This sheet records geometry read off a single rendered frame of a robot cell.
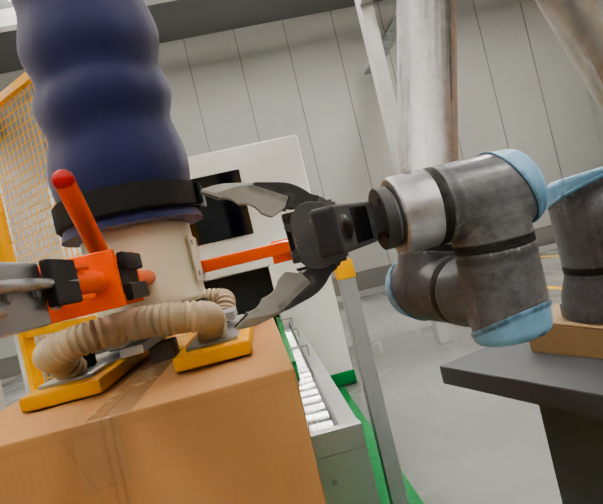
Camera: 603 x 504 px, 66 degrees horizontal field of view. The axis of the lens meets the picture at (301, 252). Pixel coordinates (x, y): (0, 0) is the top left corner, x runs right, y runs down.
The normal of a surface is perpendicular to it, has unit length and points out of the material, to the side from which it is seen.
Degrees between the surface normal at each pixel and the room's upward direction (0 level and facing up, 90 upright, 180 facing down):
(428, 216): 104
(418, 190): 65
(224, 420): 90
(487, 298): 93
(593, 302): 74
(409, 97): 79
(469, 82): 90
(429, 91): 86
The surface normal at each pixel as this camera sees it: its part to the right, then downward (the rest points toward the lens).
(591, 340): -0.88, 0.21
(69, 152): -0.33, -0.20
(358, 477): 0.09, -0.03
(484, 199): 0.14, 0.18
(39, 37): -0.22, 0.04
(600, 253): -0.54, 0.22
